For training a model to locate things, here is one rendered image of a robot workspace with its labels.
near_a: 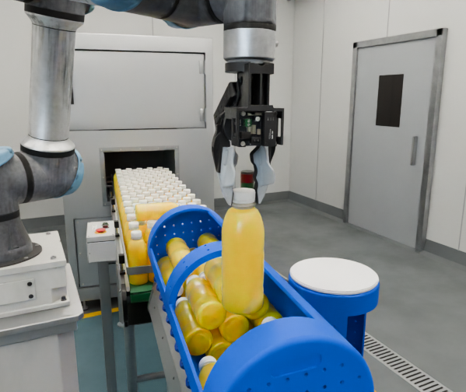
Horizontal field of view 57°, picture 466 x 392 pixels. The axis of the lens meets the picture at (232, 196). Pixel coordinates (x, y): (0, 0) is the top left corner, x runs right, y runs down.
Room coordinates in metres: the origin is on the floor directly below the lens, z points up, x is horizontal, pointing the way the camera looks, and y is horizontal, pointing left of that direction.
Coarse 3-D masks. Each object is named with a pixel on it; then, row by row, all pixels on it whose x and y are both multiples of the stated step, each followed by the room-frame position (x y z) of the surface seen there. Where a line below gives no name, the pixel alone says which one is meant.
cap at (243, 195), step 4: (236, 188) 0.68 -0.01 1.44; (240, 188) 0.68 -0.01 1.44; (244, 188) 0.68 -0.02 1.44; (248, 188) 0.68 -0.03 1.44; (236, 192) 0.66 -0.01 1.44; (240, 192) 0.65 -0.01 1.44; (244, 192) 0.65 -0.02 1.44; (248, 192) 0.65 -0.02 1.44; (252, 192) 0.66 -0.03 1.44; (236, 196) 0.66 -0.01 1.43; (240, 196) 0.65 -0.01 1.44; (244, 196) 0.65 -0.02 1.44; (248, 196) 0.65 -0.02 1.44; (252, 196) 0.66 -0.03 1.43; (236, 200) 0.66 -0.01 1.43; (240, 200) 0.65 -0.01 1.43; (244, 200) 0.65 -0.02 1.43; (248, 200) 0.66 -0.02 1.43; (252, 200) 0.66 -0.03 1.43
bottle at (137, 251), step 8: (136, 240) 1.51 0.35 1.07; (128, 248) 1.51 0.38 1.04; (136, 248) 1.50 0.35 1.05; (144, 248) 1.52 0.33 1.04; (128, 256) 1.51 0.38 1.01; (136, 256) 1.50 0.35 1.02; (144, 256) 1.51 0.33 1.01; (128, 264) 1.51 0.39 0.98; (136, 264) 1.50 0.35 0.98; (144, 264) 1.51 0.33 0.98; (136, 280) 1.50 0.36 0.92; (144, 280) 1.51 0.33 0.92
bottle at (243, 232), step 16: (240, 208) 0.66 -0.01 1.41; (256, 208) 0.67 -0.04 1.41; (224, 224) 0.66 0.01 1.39; (240, 224) 0.64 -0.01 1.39; (256, 224) 0.65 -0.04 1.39; (224, 240) 0.65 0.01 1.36; (240, 240) 0.64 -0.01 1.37; (256, 240) 0.64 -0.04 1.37; (224, 256) 0.65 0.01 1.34; (240, 256) 0.64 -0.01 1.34; (256, 256) 0.64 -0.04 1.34; (224, 272) 0.65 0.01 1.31; (240, 272) 0.64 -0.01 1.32; (256, 272) 0.64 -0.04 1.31; (224, 288) 0.65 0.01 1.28; (240, 288) 0.64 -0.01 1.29; (256, 288) 0.64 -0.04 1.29; (224, 304) 0.65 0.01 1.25; (240, 304) 0.64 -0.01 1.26; (256, 304) 0.64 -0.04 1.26
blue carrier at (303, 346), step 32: (160, 224) 1.33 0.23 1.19; (192, 224) 1.41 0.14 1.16; (160, 256) 1.38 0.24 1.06; (192, 256) 0.98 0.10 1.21; (160, 288) 1.06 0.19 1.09; (288, 288) 0.80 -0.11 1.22; (288, 320) 0.63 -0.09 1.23; (320, 320) 0.66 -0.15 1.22; (224, 352) 0.61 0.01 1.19; (256, 352) 0.57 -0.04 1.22; (288, 352) 0.58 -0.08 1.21; (320, 352) 0.59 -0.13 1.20; (352, 352) 0.61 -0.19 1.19; (192, 384) 0.66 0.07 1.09; (224, 384) 0.56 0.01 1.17; (256, 384) 0.56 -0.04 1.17; (288, 384) 0.58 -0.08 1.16; (320, 384) 0.59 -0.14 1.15; (352, 384) 0.61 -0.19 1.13
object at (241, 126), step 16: (240, 64) 0.62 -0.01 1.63; (256, 64) 0.60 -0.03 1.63; (272, 64) 0.61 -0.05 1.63; (240, 80) 0.65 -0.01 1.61; (256, 80) 0.62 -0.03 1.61; (240, 96) 0.65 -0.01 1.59; (256, 96) 0.62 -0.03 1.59; (224, 112) 0.66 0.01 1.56; (240, 112) 0.61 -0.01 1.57; (256, 112) 0.62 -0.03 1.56; (272, 112) 0.61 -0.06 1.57; (224, 128) 0.65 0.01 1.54; (240, 128) 0.61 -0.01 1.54; (256, 128) 0.62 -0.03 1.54; (272, 128) 0.61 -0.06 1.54; (240, 144) 0.61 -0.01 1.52; (256, 144) 0.62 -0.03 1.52; (272, 144) 0.61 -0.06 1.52
